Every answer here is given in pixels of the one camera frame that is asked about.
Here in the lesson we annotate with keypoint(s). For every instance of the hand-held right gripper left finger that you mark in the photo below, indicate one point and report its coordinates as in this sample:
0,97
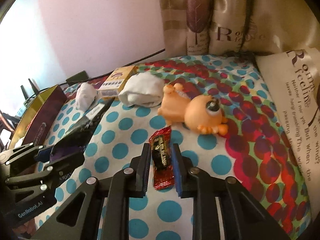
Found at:
145,170

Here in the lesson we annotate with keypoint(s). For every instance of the black router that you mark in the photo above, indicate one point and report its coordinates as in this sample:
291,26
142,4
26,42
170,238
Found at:
30,88

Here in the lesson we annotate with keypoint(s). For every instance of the wide white sock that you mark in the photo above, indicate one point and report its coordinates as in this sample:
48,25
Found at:
142,92

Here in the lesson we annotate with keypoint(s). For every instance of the black and purple packet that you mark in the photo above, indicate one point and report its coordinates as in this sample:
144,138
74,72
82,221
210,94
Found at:
82,127

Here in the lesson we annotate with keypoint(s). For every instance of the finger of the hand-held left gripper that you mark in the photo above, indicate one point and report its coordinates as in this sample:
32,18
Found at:
62,162
43,153

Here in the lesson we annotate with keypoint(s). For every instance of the red candy wrapper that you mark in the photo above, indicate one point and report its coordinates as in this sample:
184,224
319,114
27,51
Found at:
161,162

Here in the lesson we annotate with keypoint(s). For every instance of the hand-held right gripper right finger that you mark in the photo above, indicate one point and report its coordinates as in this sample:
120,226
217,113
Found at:
178,170

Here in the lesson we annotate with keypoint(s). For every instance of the orange toy animal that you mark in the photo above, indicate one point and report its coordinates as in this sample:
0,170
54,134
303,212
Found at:
192,110

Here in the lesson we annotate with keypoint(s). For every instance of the small white sock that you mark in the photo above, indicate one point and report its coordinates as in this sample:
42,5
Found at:
85,96

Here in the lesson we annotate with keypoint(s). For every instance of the polka dot tablecloth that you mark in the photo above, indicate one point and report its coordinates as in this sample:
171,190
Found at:
220,162

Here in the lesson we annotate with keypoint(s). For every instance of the yellow medicine box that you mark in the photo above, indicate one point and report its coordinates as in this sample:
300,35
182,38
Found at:
116,83

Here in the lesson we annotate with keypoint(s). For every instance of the black power adapter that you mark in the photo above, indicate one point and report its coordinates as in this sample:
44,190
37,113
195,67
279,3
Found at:
77,77

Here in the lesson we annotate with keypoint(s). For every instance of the gold tin box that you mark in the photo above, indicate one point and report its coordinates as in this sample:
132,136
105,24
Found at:
37,117

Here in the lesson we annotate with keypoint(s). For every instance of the beige leaf print curtain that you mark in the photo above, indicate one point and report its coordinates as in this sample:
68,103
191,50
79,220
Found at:
287,30

